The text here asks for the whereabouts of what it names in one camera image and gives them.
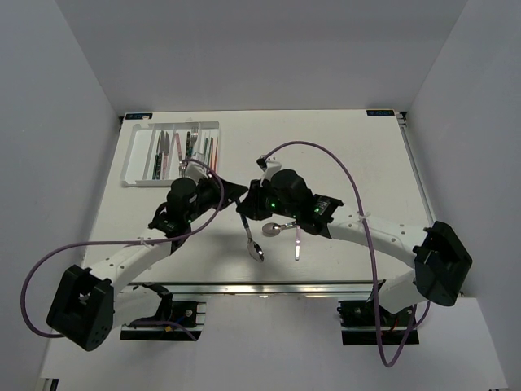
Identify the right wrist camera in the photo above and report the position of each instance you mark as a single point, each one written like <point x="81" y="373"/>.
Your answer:
<point x="269" y="166"/>

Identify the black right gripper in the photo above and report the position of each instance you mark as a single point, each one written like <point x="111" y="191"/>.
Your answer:
<point x="251" y="206"/>

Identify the white divided utensil tray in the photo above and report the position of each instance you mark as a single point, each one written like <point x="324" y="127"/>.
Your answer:
<point x="140" y="156"/>

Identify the grey handled fork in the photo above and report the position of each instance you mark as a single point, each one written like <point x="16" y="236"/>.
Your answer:
<point x="188" y="145"/>

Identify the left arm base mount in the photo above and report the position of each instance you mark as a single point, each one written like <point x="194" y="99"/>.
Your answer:
<point x="151" y="312"/>

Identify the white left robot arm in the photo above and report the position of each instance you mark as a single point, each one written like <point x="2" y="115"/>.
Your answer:
<point x="92" y="301"/>

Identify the pink handled spoon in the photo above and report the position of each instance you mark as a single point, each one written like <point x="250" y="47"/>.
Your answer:
<point x="297" y="244"/>

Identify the dark handled knife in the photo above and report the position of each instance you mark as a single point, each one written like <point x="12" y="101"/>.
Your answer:
<point x="159" y="156"/>

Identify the dark handled spoon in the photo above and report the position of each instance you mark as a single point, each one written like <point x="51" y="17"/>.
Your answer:
<point x="272" y="229"/>

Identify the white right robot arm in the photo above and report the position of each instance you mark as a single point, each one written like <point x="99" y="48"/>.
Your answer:
<point x="438" y="260"/>

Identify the green handled fork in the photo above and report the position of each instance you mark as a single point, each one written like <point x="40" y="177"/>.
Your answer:
<point x="195" y="134"/>

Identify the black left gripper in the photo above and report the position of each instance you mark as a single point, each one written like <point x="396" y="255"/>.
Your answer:
<point x="233" y="192"/>

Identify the green handled spoon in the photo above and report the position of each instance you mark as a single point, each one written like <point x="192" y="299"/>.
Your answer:
<point x="254" y="249"/>

